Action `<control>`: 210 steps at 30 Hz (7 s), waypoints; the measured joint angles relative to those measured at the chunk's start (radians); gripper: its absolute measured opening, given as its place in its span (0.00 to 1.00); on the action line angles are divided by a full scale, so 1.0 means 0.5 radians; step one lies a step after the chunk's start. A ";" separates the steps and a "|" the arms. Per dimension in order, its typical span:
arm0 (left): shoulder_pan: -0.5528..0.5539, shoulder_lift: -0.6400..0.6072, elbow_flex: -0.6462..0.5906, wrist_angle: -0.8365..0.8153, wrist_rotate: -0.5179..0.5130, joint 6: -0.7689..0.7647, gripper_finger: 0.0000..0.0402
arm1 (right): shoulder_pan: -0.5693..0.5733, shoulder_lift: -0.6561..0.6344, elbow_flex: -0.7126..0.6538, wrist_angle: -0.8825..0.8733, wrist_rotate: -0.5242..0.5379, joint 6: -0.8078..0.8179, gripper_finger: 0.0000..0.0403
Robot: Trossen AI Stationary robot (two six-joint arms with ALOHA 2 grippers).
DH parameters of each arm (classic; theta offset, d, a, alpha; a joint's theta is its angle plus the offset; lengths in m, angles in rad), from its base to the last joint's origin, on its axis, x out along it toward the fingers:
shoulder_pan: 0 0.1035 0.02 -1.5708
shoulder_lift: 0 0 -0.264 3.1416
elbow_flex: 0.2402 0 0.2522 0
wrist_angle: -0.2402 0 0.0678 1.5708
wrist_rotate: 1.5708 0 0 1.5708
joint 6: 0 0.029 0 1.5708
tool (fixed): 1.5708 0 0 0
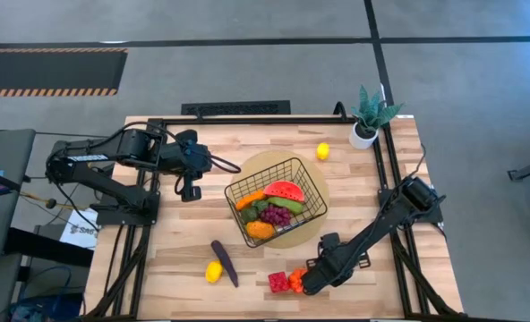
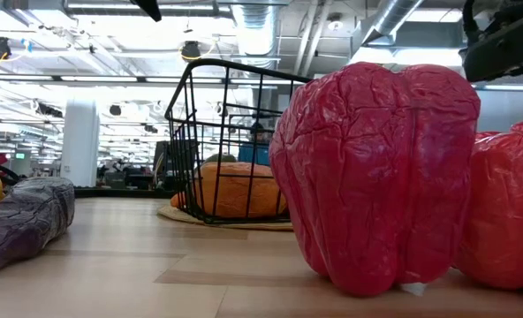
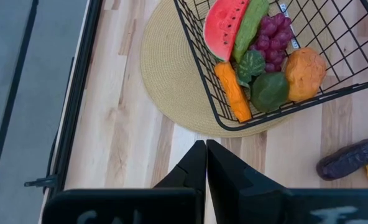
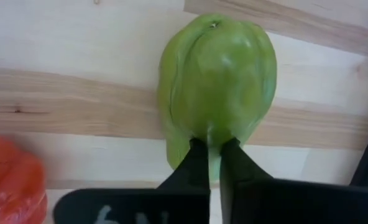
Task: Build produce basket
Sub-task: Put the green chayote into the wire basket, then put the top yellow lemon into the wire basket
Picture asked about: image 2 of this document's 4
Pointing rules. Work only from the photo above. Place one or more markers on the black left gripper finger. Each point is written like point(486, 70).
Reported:
point(149, 9)

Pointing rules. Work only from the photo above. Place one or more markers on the round woven table mat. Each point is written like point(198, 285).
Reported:
point(177, 214)

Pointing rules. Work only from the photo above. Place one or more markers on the purple eggplant toy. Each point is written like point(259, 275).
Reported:
point(23, 221)

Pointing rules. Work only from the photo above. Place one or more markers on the red bell pepper toy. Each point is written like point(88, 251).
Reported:
point(376, 176)

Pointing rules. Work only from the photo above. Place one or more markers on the orange-red bell pepper toy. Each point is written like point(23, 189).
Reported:
point(504, 212)

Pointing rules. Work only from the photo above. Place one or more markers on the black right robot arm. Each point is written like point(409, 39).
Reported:
point(500, 48)

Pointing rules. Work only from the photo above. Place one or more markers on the white pillar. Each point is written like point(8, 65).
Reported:
point(80, 141)

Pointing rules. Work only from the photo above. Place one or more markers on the person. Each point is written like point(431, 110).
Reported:
point(261, 155)

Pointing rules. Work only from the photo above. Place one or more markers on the ribbed silver ceiling duct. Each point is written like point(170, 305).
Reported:
point(255, 35)

